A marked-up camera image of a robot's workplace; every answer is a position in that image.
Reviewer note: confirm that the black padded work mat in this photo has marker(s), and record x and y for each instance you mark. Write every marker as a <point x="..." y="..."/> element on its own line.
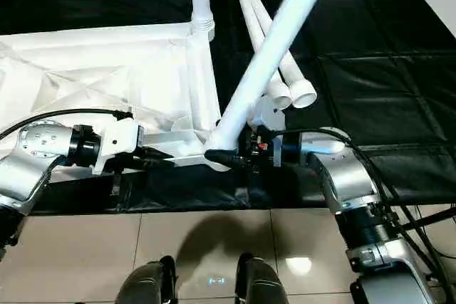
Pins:
<point x="374" y="87"/>

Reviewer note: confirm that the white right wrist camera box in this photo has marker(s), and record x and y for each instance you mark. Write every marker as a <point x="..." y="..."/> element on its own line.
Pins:
<point x="270" y="119"/>

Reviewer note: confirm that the white flat board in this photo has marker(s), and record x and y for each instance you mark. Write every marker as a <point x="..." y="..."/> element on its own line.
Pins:
<point x="438" y="1"/>

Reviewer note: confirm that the black metal stand foot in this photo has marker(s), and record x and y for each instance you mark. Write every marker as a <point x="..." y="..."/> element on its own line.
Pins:
<point x="434" y="216"/>

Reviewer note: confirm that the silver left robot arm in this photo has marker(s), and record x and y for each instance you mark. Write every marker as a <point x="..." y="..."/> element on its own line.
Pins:
<point x="32" y="161"/>

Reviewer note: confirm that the white plastic table top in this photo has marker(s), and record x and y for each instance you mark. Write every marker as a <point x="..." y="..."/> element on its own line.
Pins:
<point x="89" y="62"/>

